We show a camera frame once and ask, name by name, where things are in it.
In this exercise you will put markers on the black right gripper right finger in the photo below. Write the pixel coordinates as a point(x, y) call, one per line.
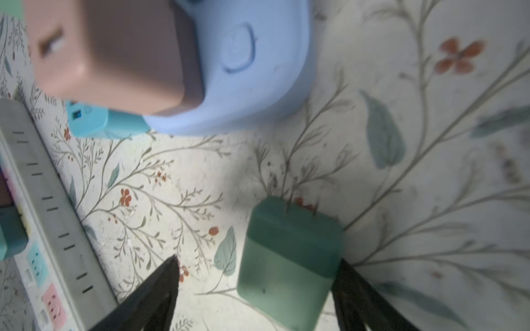
point(359, 306)

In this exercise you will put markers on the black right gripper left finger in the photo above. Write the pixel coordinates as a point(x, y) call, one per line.
point(151, 306)

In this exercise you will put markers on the green charger plug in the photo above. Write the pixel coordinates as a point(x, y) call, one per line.
point(289, 263)

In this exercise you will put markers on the white multicolour power strip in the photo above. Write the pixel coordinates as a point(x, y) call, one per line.
point(64, 281)

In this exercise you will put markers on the teal power strip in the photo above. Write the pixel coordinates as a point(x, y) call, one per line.
point(86, 121)

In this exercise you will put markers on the pink charger plug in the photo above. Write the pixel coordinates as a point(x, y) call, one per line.
point(139, 57)
point(5, 196)

